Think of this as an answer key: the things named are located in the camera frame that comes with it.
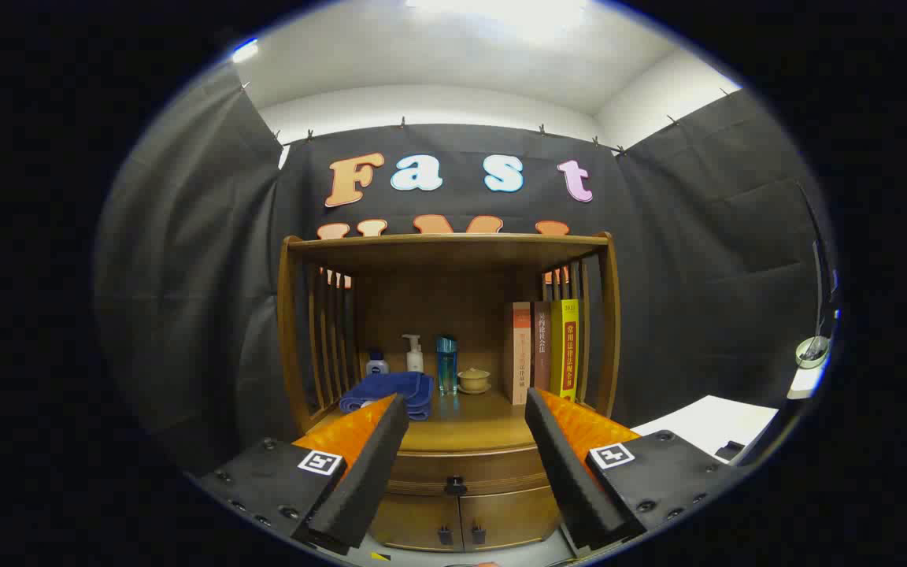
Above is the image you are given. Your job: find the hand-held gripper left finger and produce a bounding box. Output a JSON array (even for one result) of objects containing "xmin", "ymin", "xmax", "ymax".
[{"xmin": 190, "ymin": 392, "xmax": 411, "ymax": 557}]

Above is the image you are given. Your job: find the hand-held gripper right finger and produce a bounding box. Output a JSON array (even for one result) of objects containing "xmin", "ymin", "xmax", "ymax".
[{"xmin": 523, "ymin": 386, "xmax": 746, "ymax": 552}]

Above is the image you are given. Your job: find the wooden drawer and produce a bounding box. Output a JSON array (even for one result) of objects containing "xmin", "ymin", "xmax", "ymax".
[{"xmin": 387, "ymin": 445, "xmax": 553, "ymax": 497}]

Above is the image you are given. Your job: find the wooden cabinet door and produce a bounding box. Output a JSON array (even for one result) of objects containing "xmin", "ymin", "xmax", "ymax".
[
  {"xmin": 371, "ymin": 495, "xmax": 464, "ymax": 552},
  {"xmin": 460, "ymin": 487, "xmax": 563, "ymax": 550}
]

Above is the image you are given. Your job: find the wooden countertop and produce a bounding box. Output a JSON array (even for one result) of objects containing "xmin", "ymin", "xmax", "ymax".
[{"xmin": 308, "ymin": 386, "xmax": 604, "ymax": 454}]

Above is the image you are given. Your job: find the wooden cabinet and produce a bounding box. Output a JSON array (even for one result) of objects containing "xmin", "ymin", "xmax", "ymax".
[{"xmin": 276, "ymin": 231, "xmax": 621, "ymax": 554}]

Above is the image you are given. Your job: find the folded blue towel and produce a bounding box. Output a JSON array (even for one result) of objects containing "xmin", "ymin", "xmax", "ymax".
[{"xmin": 339, "ymin": 372, "xmax": 435, "ymax": 422}]

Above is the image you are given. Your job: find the yellow book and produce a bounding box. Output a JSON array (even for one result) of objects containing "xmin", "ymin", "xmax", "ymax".
[{"xmin": 551, "ymin": 298, "xmax": 580, "ymax": 402}]

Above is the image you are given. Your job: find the beige book with orange band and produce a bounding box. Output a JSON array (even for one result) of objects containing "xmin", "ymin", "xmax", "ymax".
[{"xmin": 503, "ymin": 302, "xmax": 533, "ymax": 406}]

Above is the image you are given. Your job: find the brown book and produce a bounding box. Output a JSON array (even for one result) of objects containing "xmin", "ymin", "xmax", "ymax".
[{"xmin": 532, "ymin": 301, "xmax": 553, "ymax": 393}]

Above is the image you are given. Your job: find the blue glass bottle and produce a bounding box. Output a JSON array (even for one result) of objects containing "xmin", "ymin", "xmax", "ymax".
[{"xmin": 435, "ymin": 335, "xmax": 459, "ymax": 396}]

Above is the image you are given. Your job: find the pale green white object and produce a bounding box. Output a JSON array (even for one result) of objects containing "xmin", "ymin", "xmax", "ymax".
[{"xmin": 794, "ymin": 335, "xmax": 831, "ymax": 371}]

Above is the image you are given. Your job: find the ceiling light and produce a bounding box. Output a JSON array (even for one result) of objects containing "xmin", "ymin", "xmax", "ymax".
[{"xmin": 405, "ymin": 0, "xmax": 590, "ymax": 36}]

